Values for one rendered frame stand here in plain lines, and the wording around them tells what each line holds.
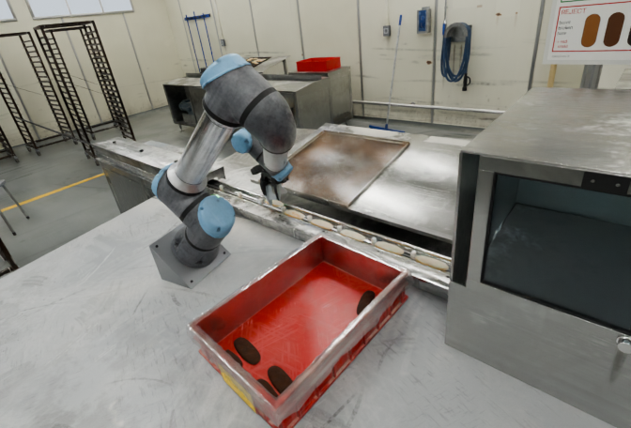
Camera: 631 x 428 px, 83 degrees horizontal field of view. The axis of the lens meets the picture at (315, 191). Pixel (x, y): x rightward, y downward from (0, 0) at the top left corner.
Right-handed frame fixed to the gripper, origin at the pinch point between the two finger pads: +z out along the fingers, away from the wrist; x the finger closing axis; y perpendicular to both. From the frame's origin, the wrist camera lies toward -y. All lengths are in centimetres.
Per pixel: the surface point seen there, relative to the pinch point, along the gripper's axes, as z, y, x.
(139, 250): 7, -28, -46
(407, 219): 0, 52, 13
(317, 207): 7.1, 11.7, 13.0
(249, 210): 2.9, -6.4, -8.2
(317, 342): 7, 55, -39
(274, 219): 2.9, 7.8, -7.5
